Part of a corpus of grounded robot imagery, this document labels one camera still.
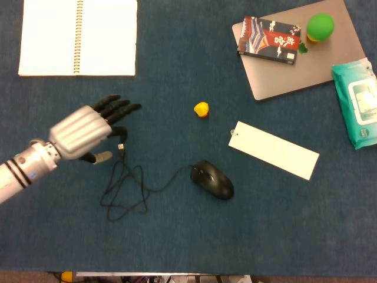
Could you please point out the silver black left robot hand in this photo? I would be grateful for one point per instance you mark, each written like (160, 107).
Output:
(79, 131)

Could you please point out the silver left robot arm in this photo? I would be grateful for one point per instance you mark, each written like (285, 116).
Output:
(20, 171)

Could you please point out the white spiral notebook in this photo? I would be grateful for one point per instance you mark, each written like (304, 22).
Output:
(78, 37)

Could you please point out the small yellow rubber duck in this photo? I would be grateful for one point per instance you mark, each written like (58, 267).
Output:
(201, 109)

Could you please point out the yellow object under table edge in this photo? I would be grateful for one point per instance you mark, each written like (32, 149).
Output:
(67, 276)

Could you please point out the white rectangular paper tag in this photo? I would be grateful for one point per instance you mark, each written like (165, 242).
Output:
(273, 149)

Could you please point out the red blue printed book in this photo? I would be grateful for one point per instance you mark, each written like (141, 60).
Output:
(269, 39)

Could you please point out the grey closed laptop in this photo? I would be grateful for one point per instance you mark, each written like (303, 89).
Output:
(300, 56)

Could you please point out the small green leaf piece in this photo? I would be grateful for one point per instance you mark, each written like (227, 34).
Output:
(302, 48)

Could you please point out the green ball toy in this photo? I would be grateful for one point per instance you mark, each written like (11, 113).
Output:
(320, 27)

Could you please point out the teal wet wipes pack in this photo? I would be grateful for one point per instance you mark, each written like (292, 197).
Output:
(356, 103)

